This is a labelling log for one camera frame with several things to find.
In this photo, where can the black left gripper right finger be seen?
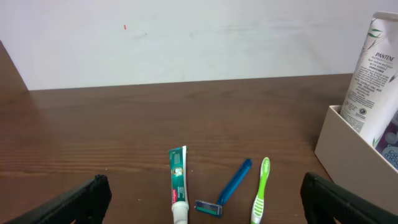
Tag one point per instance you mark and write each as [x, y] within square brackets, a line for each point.
[328, 203]

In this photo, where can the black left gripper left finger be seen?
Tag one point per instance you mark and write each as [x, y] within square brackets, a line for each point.
[86, 204]

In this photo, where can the green white toothbrush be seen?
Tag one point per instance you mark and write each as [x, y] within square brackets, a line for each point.
[258, 205]

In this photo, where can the dark blue spray bottle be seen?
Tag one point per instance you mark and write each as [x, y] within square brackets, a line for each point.
[388, 143]

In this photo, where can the green toothpaste tube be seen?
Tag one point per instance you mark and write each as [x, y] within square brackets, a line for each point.
[178, 165]

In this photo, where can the blue disposable razor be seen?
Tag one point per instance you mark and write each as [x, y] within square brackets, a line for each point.
[216, 209]

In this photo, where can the white shampoo tube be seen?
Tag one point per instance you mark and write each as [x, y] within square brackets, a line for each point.
[371, 99]

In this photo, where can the white box with red bottom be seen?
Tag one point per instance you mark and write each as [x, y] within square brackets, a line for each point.
[354, 164]

